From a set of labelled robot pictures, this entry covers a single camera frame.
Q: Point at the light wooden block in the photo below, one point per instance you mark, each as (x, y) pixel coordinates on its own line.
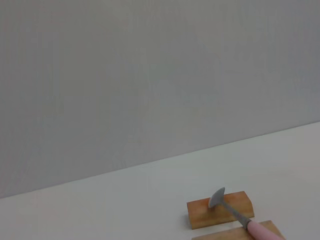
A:
(225, 235)
(200, 212)

